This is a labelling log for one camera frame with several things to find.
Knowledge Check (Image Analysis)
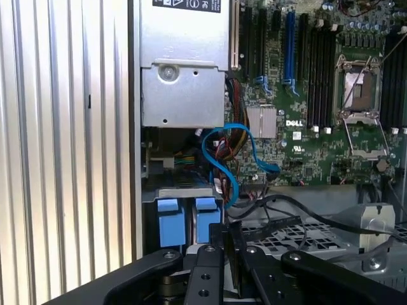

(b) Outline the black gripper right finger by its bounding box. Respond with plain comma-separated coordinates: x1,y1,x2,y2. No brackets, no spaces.
229,222,407,305

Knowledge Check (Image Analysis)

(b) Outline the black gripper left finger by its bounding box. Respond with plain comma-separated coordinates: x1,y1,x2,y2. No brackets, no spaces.
41,223,228,305

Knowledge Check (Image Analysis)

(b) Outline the hard disk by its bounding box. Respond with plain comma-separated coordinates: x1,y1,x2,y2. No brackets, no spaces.
156,198,188,248
194,197,223,244

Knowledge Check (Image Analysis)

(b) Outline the black disk wire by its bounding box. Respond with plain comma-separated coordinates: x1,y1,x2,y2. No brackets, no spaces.
240,215,302,238

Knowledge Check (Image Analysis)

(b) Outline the black RAM slot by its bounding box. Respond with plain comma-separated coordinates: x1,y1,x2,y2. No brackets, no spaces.
387,28,398,134
324,24,338,134
312,18,324,133
380,30,391,128
394,28,404,130
400,27,407,134
319,27,331,128
307,25,317,128

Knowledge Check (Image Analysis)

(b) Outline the blue expansion slot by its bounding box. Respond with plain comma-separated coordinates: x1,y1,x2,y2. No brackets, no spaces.
282,11,298,87

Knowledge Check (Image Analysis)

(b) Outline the white expansion slot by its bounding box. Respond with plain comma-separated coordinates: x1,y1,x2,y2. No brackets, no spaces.
231,0,241,71

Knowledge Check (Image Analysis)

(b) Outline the short black expansion slot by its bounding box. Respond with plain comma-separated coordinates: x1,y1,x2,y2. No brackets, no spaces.
271,9,283,32

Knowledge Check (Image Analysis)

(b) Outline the grey perforated drive cage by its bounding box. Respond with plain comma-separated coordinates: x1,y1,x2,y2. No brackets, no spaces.
222,203,407,287

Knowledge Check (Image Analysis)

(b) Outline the green motherboard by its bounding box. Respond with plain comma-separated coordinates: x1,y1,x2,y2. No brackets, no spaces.
222,0,407,189

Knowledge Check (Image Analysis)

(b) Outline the silver chipset heatsink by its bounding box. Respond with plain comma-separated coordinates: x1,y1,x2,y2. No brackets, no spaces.
246,106,277,139

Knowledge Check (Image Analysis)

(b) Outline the metal socket cover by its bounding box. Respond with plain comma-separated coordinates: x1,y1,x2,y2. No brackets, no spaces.
342,112,391,160

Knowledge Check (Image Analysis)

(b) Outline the black open PC case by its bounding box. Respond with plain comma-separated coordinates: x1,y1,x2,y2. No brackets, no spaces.
127,0,407,305

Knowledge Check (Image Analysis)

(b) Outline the silver power supply unit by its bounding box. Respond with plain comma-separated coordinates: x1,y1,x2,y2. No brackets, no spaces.
139,0,230,128

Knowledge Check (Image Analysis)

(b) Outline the CPU socket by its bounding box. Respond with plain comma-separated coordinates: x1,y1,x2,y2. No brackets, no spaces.
333,53,383,119

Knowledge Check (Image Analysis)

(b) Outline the thick black wire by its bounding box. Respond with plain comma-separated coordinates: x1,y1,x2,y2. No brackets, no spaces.
227,193,407,242

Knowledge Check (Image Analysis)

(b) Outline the silver metal bracket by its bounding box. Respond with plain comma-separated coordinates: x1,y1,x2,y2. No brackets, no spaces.
340,203,398,252

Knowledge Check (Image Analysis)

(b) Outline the blue flat wire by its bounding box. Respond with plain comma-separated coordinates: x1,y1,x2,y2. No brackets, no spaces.
202,121,281,210

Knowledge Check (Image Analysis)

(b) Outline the multicolour power wire bundle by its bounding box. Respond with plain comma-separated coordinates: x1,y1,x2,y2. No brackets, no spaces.
209,78,252,204

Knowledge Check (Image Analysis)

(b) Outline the locking lever wire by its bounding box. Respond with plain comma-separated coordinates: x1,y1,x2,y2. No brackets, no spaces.
341,37,407,102

